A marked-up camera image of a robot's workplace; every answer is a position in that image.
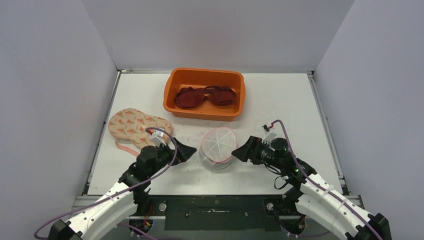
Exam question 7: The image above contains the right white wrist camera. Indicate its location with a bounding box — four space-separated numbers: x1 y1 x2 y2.
262 123 278 144

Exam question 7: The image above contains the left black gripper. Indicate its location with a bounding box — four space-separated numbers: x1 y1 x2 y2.
148 137 197 178

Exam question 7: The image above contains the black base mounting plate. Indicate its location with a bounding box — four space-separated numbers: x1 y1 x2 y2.
129 194 306 234

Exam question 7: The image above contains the floral padded bra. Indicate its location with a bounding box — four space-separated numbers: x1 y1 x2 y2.
107 108 173 157

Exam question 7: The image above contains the white mesh laundry bag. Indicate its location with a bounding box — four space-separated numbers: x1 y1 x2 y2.
199 127 239 170

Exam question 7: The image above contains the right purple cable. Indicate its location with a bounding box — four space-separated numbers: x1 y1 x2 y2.
269 119 385 240

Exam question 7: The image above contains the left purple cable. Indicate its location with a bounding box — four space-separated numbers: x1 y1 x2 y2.
33 127 183 240

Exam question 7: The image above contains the purple cable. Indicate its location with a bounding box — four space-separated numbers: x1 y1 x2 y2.
33 127 183 240
269 119 385 240

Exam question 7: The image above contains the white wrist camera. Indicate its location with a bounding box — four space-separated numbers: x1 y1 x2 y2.
262 123 278 144
147 129 167 147

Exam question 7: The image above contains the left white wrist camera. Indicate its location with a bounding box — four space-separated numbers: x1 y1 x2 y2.
147 129 167 147

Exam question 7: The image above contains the aluminium front rail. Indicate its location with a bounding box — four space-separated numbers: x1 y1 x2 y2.
71 194 365 210

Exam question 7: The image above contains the orange plastic tub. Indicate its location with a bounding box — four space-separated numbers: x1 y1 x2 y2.
163 67 246 121

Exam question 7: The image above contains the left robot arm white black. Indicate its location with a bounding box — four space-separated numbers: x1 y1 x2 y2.
47 137 197 240

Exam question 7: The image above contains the dark red bra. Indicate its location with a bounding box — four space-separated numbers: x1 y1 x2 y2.
174 85 237 109

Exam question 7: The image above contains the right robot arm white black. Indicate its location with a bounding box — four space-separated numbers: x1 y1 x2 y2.
231 136 392 240

